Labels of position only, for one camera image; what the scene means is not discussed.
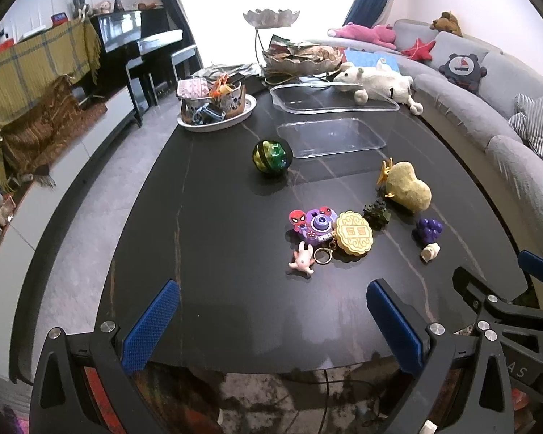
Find black flat box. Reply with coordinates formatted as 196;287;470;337
242;75;272;95

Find grey sofa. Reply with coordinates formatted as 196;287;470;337
299;19;543;263

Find grey foil bag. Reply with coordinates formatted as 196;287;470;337
192;62;263;83

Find small clear plastic tray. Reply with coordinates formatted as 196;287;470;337
276;116;387;160

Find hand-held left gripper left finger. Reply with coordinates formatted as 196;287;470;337
29;279;182;434

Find yellow mooncake keychain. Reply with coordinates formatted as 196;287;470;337
313;210;375;265

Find pile of snack packets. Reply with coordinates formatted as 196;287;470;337
267;35;342;66

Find white plush animal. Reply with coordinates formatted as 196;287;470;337
332;61;424;116

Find black piano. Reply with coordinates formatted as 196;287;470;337
89;8;184;127

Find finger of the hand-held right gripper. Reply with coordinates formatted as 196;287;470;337
517;250;543;290
453;268;543;326

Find patterned storage basket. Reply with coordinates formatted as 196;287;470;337
178;82;247;120

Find white oval dish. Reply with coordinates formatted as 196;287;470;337
177;94;257;133

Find navy ship wheel cushion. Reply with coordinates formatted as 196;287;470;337
439;52;488;95

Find red star cushion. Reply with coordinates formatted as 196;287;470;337
400;38;436;61

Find green yellow ball black band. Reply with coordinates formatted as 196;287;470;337
252;138;294;175

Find yellow plaid blanket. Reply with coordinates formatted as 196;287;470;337
0;20;102;191

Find orange claw hair clip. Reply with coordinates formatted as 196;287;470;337
376;157;395;188

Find purple grape toy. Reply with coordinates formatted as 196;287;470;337
416;218;444;244

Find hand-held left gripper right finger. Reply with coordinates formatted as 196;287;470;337
366;279;511;434

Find yellow heart plush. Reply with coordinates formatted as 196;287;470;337
384;161;433;212

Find purple toy camera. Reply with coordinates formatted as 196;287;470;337
297;207;338;245

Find blue book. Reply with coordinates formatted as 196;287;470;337
344;48;401;73

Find orange toy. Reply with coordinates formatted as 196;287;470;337
208;73;233;98

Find silver two-tier lotus bowl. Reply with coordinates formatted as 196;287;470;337
242;8;345;84

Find brown fringed cloth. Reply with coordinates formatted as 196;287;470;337
0;75;107;188

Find dark green brick tank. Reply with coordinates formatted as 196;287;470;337
363;200;392;230

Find pink plush toy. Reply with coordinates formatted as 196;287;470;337
328;22;398;50

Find pink patterned pouch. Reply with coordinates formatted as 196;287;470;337
177;78;210;99

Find blue toy car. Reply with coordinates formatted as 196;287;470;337
191;104;227;126

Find black piano bench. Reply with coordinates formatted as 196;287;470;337
169;45;202;82

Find clear plastic lid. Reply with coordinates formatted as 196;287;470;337
270;82;400;115

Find brown teddy bear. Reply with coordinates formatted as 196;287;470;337
431;11;463;37

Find striped star cushion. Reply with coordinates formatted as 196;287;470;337
508;94;543;160

